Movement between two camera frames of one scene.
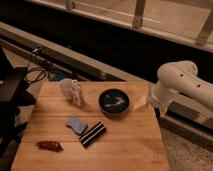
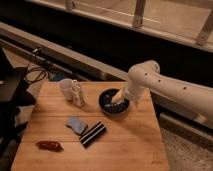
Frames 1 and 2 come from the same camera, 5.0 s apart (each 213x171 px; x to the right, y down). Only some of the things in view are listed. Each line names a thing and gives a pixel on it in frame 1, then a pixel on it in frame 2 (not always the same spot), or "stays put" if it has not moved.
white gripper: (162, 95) → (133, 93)
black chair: (14, 95) stays put
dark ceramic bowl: (113, 101) stays put
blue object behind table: (59, 76) stays put
